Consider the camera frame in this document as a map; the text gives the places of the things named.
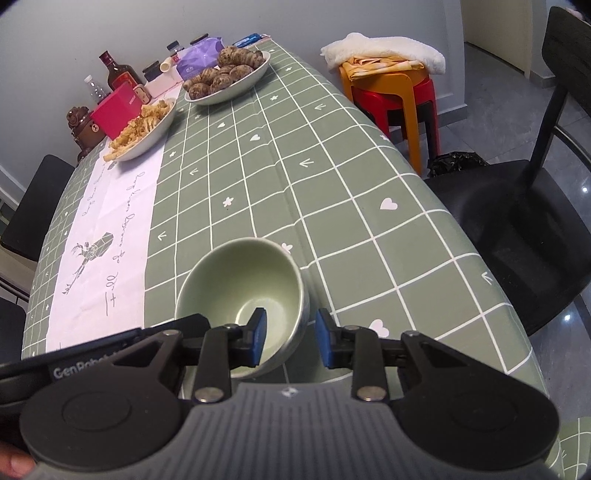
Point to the pale pink box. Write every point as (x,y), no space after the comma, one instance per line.
(164,83)

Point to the red box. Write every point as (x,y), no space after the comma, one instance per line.
(115,113)

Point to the brown bear figure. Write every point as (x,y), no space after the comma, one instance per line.
(83,131)

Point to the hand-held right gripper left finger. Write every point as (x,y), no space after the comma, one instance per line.
(259,339)

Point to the person's left hand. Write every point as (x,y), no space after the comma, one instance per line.
(14,461)

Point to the black plastic bag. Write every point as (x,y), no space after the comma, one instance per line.
(457,164)

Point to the small black-lid jar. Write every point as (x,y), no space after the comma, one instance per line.
(199,39)
(174,48)

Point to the dark glass jar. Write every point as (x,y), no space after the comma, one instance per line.
(151,71)

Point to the purple bag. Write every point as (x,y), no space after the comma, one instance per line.
(201,60)

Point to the green ceramic bowl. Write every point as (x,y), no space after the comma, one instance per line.
(258,277)

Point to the green checked tablecloth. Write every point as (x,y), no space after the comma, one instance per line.
(323,184)

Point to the red plastic stool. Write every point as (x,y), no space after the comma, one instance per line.
(397,97)

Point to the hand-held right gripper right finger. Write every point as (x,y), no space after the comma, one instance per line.
(325,344)

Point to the brown liquor bottle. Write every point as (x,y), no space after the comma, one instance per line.
(121,76)

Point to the white round plate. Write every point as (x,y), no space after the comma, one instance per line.
(244,83)

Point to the clear plastic bottle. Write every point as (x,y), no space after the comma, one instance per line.
(96,90)

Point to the pile of brown taro roots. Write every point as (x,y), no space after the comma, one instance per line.
(221,74)

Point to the white oval plate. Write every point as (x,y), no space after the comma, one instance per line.
(157,131)

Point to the white towel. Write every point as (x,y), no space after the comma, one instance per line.
(383,46)

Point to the white tube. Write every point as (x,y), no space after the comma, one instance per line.
(168,65)

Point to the orange plastic stool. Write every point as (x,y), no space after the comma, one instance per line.
(415,138)

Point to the blue packet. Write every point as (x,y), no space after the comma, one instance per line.
(249,39)

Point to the pile of fried snacks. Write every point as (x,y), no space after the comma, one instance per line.
(138,127)

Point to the yellow cloth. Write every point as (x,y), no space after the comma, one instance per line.
(369,67)

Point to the white table runner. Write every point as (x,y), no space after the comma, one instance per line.
(115,230)

